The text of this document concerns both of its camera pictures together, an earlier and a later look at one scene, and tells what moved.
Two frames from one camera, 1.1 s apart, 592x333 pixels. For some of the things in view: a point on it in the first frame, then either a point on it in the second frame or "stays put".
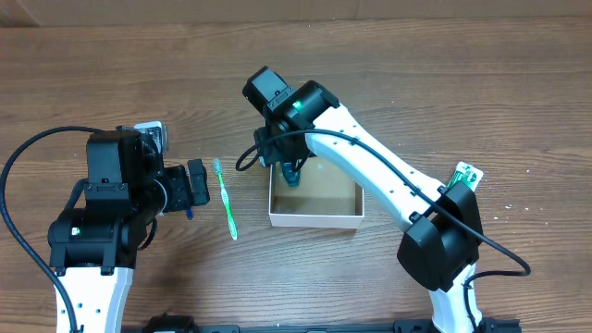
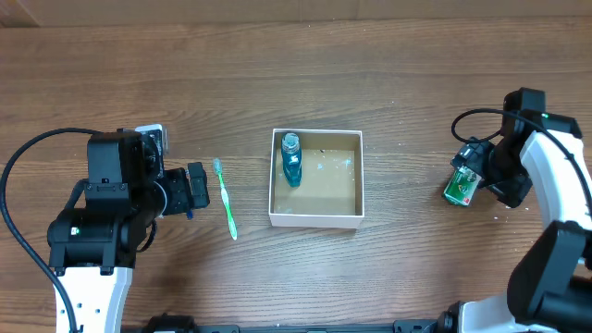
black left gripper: (197, 181) stays put
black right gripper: (287, 163) to (474, 158)
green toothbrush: (217, 166) stays put
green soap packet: (467, 174) stays put
